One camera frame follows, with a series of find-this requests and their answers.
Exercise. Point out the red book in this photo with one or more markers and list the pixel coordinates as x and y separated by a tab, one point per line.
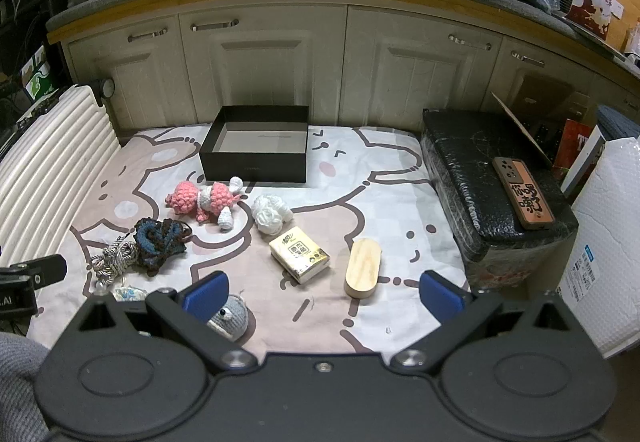
572	147

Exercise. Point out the black suitcase wheel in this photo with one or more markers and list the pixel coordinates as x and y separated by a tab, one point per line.
106	87

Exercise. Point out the green white box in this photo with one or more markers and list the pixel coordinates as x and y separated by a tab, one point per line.
40	77

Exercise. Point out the white book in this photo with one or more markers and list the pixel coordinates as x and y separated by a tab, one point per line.
587	162

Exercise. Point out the white crochet flower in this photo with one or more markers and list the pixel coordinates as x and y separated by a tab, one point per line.
270	214

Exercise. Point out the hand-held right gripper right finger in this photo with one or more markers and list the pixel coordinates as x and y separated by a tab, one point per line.
442	298

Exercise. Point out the black wrapped foam box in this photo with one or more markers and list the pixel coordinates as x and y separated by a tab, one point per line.
470	192

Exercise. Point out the white ribbed suitcase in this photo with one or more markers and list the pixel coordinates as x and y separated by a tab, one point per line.
47	157

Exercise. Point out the grey crochet mouse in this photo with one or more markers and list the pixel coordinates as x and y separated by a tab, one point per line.
232	319

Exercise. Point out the cartoon printed bed sheet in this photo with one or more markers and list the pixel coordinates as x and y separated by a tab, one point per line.
375	212

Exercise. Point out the small patterned cloth pouch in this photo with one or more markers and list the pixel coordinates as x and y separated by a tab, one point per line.
129	293

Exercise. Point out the dark blue brown crochet piece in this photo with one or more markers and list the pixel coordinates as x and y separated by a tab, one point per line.
157	244

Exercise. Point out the white red printed paper bag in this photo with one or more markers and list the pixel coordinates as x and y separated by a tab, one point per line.
595	2

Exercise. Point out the person's grey sleeved left forearm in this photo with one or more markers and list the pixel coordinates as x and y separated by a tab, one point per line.
20	387

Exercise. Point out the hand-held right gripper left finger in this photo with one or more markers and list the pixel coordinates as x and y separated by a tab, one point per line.
205	296

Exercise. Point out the pink crochet doll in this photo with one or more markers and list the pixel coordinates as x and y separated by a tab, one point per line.
212	199

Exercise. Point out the cream cabinet door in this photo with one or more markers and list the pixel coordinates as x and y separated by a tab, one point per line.
135	82
260	67
505	77
415	82

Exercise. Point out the brown cardboard flap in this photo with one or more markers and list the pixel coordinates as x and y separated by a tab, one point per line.
520	127

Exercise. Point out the white bubble mailer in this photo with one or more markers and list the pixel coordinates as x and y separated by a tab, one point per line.
605	242

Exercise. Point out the phone in brown case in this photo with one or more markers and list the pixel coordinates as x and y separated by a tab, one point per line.
522	192

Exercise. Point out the yellow tissue pack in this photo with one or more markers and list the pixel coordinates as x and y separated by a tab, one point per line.
299	254

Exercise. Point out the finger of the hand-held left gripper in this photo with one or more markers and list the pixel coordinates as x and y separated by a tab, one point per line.
47	269

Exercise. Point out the black cardboard box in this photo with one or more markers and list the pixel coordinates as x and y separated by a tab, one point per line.
250	167

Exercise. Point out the oval wooden case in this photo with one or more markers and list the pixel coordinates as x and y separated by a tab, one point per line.
362	269

